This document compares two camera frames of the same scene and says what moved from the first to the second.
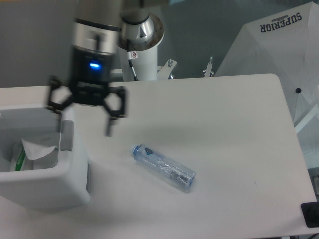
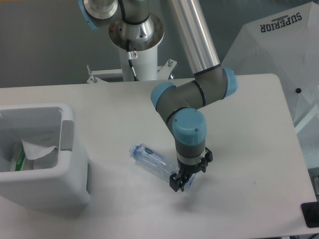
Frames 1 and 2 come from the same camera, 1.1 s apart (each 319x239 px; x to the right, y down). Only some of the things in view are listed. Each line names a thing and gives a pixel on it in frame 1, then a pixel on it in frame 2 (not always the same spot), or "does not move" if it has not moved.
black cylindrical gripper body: (91, 74) to (186, 171)
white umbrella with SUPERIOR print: (285, 44) does not move
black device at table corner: (310, 212) does not move
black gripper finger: (54, 81) to (176, 183)
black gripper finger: (123, 92) to (208, 158)
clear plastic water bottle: (162, 165) does not move
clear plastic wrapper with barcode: (35, 152) does not move
